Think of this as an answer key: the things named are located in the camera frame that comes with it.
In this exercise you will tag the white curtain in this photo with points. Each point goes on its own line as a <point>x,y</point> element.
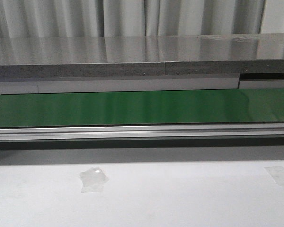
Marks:
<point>109,18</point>

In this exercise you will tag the aluminium conveyor front rail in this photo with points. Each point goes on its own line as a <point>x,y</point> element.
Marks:
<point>142,131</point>

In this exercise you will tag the white conveyor back guard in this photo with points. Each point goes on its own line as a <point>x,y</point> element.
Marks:
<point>142,83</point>

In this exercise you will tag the clear tape patch left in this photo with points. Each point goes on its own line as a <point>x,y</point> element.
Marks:
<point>93,180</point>

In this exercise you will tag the clear tape patch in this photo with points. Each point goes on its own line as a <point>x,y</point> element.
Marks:
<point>277,173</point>
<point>93,180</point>

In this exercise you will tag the clear tape patch right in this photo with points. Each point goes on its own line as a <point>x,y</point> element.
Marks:
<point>277,173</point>

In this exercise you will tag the green conveyor belt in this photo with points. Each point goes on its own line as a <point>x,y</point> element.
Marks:
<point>142,107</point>

